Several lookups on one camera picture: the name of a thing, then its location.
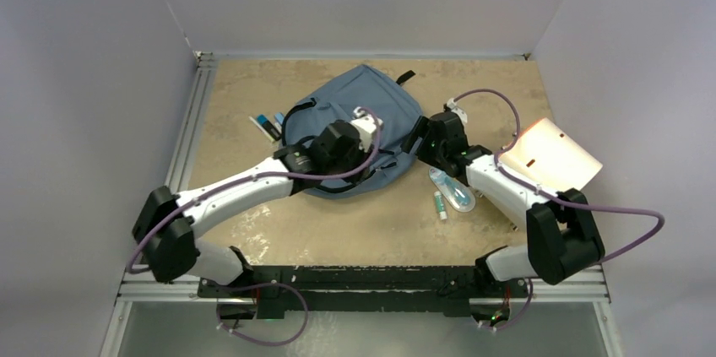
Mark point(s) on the light blue scissors blister pack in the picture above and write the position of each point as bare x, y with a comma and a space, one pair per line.
456, 193

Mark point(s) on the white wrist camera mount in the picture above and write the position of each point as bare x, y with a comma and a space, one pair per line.
367, 126
452, 106

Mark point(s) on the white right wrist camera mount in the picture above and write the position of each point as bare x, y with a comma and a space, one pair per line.
452, 106

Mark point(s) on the aluminium frame rails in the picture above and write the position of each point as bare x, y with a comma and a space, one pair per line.
569, 319

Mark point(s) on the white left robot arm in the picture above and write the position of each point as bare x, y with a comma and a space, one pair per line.
170, 225

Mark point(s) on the blue fabric backpack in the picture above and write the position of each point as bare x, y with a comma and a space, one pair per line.
336, 100

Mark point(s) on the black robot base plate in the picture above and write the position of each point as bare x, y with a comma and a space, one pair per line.
441, 289

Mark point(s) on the green white glue stick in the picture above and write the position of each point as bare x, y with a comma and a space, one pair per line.
440, 206

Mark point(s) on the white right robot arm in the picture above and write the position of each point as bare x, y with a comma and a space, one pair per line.
537, 186

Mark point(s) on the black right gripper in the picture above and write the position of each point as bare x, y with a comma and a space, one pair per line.
422, 129

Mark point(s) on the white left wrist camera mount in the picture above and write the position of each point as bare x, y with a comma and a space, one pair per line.
367, 126

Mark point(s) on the white orange-edged ring binder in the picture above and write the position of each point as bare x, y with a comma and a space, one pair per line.
544, 154

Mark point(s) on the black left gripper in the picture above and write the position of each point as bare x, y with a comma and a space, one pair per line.
362, 158

